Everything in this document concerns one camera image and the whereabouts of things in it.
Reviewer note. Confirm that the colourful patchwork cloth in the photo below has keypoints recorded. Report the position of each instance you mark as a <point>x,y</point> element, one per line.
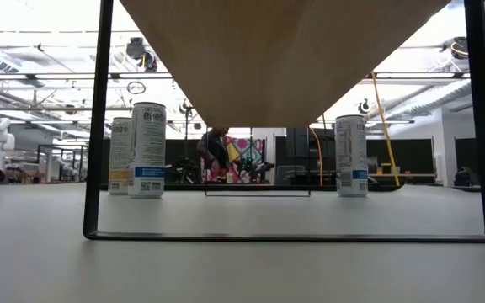
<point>242,147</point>

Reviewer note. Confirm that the white Celsius can yellow band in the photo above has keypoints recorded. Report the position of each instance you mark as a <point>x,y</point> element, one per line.
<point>119,147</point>

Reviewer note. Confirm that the black tripod stand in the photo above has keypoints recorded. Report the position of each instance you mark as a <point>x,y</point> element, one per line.
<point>185,108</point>

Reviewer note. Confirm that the small white robot arm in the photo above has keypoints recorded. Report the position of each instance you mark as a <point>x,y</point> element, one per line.
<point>67,167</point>

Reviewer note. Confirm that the black metal shelf frame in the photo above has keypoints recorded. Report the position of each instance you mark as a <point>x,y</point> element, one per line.
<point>289,238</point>

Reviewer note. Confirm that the grey chair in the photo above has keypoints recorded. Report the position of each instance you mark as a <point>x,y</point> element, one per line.
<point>289,174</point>

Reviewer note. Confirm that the wooden desk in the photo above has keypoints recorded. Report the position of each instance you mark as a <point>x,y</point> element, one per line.
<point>415,174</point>

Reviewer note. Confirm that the black cabinet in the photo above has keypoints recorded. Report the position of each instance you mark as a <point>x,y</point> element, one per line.
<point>297,143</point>

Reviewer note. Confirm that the black partition panel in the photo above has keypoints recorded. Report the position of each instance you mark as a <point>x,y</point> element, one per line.
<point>465,151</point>
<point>173,151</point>
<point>411,153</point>

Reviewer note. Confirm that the black ceiling device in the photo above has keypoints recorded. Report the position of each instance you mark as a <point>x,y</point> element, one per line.
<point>135,48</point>

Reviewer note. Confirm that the black table frame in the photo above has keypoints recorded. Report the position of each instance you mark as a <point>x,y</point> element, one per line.
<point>268,187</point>

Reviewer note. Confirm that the black background robot arm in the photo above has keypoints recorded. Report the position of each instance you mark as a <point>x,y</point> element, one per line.
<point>185,168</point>
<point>255,168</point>

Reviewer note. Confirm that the person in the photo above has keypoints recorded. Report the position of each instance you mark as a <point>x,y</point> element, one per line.
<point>215,147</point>

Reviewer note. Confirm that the white Celsius can blue band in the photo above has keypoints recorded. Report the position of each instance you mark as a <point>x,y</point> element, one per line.
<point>351,155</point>
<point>147,147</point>

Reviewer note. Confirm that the black office chair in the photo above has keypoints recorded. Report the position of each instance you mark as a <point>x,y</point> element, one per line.
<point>463,177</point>

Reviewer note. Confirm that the light wooden shelf board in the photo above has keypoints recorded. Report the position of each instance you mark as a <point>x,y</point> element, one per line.
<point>263,63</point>

